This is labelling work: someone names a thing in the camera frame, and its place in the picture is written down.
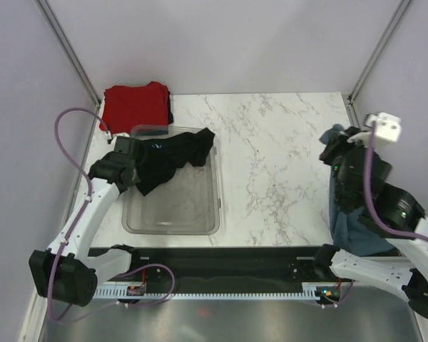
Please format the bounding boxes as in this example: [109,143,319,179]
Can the black t-shirt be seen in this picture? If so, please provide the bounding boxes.
[167,90,174,125]
[136,128,215,196]

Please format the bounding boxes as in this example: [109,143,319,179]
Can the blue-grey t-shirt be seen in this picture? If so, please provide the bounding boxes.
[319,124,397,257]

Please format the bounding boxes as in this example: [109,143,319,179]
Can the clear plastic bin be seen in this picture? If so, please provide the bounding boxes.
[122,125,220,235]

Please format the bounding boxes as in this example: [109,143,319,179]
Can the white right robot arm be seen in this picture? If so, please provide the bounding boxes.
[312,125,428,319]

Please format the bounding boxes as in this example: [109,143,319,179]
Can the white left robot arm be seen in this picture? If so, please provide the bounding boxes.
[29,136,148,306]

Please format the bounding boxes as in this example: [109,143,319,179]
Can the folded black t-shirt under red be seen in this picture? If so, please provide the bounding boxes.
[167,90,174,125]

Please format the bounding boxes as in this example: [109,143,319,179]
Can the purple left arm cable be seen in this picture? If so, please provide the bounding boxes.
[46,107,113,323]

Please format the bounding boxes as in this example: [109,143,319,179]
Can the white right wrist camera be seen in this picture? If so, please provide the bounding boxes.
[363,112,402,147]

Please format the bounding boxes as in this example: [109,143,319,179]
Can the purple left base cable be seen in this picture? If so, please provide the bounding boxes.
[116,263,176,309]

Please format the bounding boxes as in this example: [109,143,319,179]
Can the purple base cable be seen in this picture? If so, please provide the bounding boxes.
[116,263,176,309]
[315,279,356,309]

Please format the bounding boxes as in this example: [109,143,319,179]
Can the white slotted cable duct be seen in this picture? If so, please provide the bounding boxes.
[93,281,320,301]

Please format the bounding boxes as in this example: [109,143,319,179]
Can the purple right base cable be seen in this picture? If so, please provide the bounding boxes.
[315,279,356,309]

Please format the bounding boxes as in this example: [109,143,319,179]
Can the aluminium corner frame post right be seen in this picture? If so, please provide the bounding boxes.
[347,0,414,104]

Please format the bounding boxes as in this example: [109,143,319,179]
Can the aluminium corner frame post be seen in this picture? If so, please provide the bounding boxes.
[35,0,101,106]
[347,0,414,104]

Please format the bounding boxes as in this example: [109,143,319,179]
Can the aluminium corner frame post left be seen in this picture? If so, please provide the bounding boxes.
[35,0,101,106]

